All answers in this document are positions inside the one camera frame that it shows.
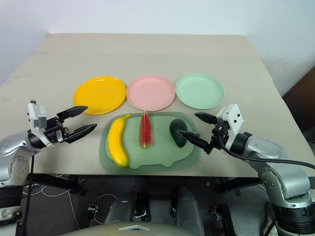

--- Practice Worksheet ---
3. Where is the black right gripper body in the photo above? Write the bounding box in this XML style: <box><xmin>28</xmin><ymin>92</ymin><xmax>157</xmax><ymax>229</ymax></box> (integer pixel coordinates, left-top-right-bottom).
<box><xmin>208</xmin><ymin>117</ymin><xmax>231</xmax><ymax>150</ymax></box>

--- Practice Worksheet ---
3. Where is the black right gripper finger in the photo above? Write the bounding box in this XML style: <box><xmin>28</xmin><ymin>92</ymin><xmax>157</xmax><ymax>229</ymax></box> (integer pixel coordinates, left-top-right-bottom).
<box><xmin>194</xmin><ymin>112</ymin><xmax>218</xmax><ymax>125</ymax></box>
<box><xmin>181</xmin><ymin>131</ymin><xmax>214</xmax><ymax>156</ymax></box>

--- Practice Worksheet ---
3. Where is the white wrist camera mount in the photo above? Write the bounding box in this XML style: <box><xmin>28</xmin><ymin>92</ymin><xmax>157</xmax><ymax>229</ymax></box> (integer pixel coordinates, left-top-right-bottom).
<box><xmin>216</xmin><ymin>103</ymin><xmax>246</xmax><ymax>149</ymax></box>
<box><xmin>27</xmin><ymin>99</ymin><xmax>53</xmax><ymax>148</ymax></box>

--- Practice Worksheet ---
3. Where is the red watermelon slice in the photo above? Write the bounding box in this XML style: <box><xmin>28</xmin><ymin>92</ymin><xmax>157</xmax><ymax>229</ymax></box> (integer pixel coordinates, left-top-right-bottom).
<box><xmin>138</xmin><ymin>110</ymin><xmax>155</xmax><ymax>149</ymax></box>

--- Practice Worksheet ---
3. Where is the dark rounded leg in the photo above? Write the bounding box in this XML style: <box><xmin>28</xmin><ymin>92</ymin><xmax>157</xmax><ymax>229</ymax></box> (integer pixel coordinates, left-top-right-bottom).
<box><xmin>176</xmin><ymin>186</ymin><xmax>205</xmax><ymax>236</ymax></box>
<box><xmin>104</xmin><ymin>191</ymin><xmax>138</xmax><ymax>225</ymax></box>

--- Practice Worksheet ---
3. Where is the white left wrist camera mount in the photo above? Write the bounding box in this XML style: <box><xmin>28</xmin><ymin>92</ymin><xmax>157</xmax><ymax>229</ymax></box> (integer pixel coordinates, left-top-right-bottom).
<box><xmin>27</xmin><ymin>99</ymin><xmax>53</xmax><ymax>148</ymax></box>

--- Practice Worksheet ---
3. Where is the yellow banana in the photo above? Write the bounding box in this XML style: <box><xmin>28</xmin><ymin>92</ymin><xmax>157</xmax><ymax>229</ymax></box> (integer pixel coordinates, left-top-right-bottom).
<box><xmin>107</xmin><ymin>114</ymin><xmax>131</xmax><ymax>169</ymax></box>

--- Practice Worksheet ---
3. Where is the pink plate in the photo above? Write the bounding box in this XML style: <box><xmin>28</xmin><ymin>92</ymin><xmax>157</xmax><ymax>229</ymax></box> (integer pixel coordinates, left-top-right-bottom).
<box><xmin>126</xmin><ymin>75</ymin><xmax>176</xmax><ymax>111</ymax></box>

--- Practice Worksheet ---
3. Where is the dark rounded left leg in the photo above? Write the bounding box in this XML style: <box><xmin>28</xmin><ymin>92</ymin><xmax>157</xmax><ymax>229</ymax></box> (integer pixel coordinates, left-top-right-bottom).
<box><xmin>104</xmin><ymin>191</ymin><xmax>138</xmax><ymax>225</ymax></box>

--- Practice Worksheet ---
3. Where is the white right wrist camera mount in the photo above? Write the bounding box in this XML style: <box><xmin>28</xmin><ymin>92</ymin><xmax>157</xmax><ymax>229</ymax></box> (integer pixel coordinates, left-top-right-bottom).
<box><xmin>216</xmin><ymin>103</ymin><xmax>246</xmax><ymax>149</ymax></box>

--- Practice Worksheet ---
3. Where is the green tray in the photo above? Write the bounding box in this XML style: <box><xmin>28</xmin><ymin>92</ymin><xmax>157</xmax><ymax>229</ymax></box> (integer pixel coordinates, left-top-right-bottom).
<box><xmin>98</xmin><ymin>111</ymin><xmax>201</xmax><ymax>171</ymax></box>

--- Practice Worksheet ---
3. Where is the dark green avocado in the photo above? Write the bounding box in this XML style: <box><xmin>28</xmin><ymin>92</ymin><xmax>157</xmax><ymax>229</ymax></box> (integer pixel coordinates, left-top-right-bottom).
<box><xmin>169</xmin><ymin>118</ymin><xmax>189</xmax><ymax>148</ymax></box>

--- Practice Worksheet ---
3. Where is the dark rounded right leg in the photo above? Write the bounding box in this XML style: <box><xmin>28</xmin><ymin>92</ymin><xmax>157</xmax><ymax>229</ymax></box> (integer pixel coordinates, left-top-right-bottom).
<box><xmin>176</xmin><ymin>186</ymin><xmax>205</xmax><ymax>236</ymax></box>

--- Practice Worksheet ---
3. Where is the green plate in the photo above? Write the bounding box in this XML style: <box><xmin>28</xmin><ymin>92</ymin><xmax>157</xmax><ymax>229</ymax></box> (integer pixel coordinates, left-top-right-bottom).
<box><xmin>175</xmin><ymin>73</ymin><xmax>225</xmax><ymax>110</ymax></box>

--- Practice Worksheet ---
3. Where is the brown wooden furniture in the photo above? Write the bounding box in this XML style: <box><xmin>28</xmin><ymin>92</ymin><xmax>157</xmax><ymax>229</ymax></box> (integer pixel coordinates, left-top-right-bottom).
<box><xmin>282</xmin><ymin>71</ymin><xmax>315</xmax><ymax>138</ymax></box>

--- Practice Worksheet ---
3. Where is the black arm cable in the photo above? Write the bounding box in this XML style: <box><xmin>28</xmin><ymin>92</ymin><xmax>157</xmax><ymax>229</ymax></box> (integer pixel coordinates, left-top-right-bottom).
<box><xmin>14</xmin><ymin>147</ymin><xmax>41</xmax><ymax>236</ymax></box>
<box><xmin>218</xmin><ymin>134</ymin><xmax>315</xmax><ymax>170</ymax></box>

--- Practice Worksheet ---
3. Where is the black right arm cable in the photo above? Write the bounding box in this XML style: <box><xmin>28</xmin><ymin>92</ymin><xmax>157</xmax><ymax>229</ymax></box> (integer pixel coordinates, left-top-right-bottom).
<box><xmin>218</xmin><ymin>134</ymin><xmax>315</xmax><ymax>170</ymax></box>

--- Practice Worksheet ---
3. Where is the yellow plate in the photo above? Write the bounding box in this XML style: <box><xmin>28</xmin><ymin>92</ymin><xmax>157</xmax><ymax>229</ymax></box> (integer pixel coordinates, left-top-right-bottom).
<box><xmin>73</xmin><ymin>76</ymin><xmax>127</xmax><ymax>116</ymax></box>

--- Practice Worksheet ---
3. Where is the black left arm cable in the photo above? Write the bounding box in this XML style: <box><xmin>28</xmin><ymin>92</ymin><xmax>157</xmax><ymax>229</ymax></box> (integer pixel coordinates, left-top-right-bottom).
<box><xmin>14</xmin><ymin>147</ymin><xmax>41</xmax><ymax>236</ymax></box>

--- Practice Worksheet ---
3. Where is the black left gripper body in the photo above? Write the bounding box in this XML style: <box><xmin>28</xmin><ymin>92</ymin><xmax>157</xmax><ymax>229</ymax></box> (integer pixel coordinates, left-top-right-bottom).
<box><xmin>44</xmin><ymin>116</ymin><xmax>70</xmax><ymax>144</ymax></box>

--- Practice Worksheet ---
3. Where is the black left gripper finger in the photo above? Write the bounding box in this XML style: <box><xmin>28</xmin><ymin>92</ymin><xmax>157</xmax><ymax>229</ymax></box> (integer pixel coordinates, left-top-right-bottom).
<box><xmin>56</xmin><ymin>105</ymin><xmax>89</xmax><ymax>121</ymax></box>
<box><xmin>64</xmin><ymin>123</ymin><xmax>98</xmax><ymax>144</ymax></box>

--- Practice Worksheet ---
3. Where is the grey robot torso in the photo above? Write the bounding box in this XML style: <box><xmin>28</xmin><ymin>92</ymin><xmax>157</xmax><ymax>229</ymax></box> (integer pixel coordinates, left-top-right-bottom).
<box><xmin>59</xmin><ymin>221</ymin><xmax>195</xmax><ymax>236</ymax></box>

